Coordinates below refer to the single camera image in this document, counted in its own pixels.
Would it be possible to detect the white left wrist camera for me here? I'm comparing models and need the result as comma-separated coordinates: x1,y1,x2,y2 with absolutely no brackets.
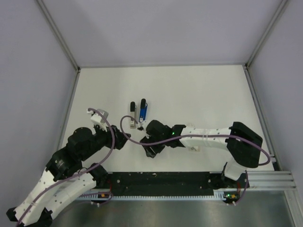
87,109,108,131

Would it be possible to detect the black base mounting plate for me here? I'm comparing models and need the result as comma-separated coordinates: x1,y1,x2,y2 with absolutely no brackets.
97,172,238,196

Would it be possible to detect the aluminium frame post left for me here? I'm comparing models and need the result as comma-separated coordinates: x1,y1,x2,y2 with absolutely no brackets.
34,0,80,72

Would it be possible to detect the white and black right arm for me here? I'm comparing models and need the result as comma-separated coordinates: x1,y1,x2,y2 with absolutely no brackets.
138,120,263,187

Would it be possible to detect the light blue slotted cable duct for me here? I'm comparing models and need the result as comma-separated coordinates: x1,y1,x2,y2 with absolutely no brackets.
76,191,226,201

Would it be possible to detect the aluminium frame post right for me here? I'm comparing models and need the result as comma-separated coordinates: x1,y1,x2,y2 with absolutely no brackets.
245,0,290,69

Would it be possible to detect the aluminium frame rail front right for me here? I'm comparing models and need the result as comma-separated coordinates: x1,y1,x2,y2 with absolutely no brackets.
239,171,298,190

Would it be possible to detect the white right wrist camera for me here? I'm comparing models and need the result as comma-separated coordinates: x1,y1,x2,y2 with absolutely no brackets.
137,121,149,131

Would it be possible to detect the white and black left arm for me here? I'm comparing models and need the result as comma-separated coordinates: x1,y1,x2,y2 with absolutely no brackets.
6,125,127,227

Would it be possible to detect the aluminium frame post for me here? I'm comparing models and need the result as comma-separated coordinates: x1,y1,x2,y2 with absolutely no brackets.
245,0,290,69
34,0,80,72

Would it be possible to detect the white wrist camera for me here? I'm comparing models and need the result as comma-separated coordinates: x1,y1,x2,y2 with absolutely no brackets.
137,121,149,131
87,109,108,131

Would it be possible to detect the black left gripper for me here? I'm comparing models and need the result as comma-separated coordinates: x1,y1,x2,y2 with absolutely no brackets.
80,122,131,161

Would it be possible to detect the grey and black stapler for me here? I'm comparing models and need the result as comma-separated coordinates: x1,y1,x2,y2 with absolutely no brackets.
130,101,137,129

